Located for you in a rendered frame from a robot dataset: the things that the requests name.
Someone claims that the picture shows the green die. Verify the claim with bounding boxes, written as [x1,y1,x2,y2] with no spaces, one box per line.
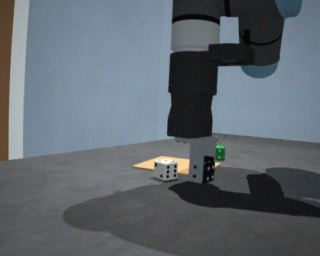
[215,146,226,160]

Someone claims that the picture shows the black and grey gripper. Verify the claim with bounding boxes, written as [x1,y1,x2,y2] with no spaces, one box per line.
[167,20,255,183]

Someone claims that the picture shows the white die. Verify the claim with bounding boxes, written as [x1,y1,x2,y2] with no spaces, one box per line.
[153,159,178,181]

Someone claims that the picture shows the black die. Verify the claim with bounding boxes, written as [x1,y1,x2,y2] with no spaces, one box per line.
[203,160,215,184]

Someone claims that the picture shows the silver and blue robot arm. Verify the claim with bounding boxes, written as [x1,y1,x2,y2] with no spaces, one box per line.
[172,0,302,79]

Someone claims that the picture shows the peach flat square mat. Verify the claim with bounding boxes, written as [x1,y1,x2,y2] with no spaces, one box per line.
[132,156,221,176]

